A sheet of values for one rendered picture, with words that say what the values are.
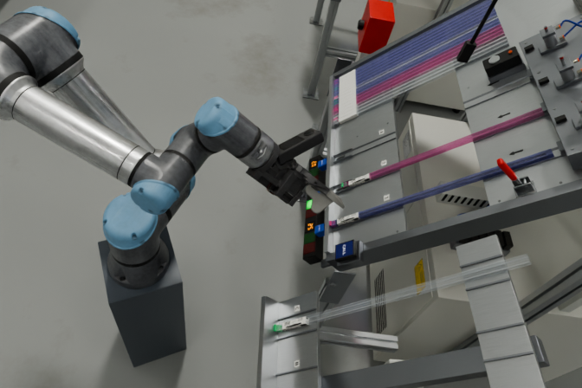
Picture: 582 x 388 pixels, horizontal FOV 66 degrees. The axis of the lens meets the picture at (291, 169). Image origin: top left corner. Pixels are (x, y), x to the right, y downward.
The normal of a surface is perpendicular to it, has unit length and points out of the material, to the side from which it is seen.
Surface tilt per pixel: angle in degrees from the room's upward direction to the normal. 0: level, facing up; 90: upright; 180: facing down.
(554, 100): 47
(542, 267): 0
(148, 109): 0
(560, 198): 90
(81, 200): 0
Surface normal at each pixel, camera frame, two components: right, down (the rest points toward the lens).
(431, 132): 0.16, -0.62
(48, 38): 0.78, -0.13
